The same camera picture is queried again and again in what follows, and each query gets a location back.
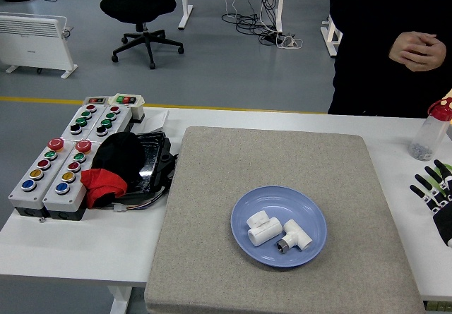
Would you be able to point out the person's right hand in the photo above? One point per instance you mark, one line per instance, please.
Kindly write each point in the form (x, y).
(397, 51)

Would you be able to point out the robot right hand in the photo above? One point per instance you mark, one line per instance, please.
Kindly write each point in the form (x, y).
(445, 222)

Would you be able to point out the person's left hand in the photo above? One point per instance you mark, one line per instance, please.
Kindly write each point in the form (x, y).
(429, 54)

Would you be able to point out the white tee fitting metal thread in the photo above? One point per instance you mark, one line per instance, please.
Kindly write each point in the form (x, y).
(298, 236)

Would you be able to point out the plain white tee pipe fitting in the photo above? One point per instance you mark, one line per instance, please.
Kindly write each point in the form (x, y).
(265, 234)

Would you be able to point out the blue round plate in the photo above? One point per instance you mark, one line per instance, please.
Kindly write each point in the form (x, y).
(275, 257)

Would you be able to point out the person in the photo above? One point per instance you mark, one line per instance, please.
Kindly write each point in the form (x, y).
(363, 46)

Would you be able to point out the clear bottle red cap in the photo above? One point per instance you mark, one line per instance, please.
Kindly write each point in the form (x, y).
(429, 134)

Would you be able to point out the white desk leg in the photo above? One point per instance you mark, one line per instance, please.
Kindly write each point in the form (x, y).
(185, 14)
(280, 7)

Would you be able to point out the grey-brown mat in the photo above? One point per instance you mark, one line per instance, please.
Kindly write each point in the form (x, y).
(265, 158)

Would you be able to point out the white paper sheet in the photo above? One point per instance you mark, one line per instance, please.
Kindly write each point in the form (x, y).
(155, 118)

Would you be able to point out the black office chair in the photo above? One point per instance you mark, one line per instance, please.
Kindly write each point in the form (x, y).
(137, 7)

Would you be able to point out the glossy black tray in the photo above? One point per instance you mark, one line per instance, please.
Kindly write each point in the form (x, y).
(153, 158)

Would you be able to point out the four-button control box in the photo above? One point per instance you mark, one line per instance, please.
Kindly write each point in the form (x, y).
(118, 125)
(70, 120)

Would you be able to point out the black cloth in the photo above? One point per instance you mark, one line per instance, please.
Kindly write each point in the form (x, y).
(120, 155)

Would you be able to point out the red cloth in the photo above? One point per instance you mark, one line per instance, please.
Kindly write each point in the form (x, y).
(102, 183)

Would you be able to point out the white table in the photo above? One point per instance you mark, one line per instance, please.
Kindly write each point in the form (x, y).
(106, 243)

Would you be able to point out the five-button control box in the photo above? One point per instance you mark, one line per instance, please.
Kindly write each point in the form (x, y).
(72, 197)
(21, 195)

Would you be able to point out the yellow floor tape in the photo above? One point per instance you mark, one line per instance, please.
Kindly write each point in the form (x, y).
(35, 99)

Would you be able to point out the white panel heater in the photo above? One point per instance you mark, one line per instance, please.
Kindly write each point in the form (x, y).
(31, 46)

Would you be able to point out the white desk frame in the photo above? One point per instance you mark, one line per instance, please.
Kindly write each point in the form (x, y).
(328, 39)

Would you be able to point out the cream switch box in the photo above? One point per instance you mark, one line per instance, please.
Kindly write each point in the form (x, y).
(136, 109)

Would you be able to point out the small grey switch box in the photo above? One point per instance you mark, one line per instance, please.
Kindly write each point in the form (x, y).
(88, 100)

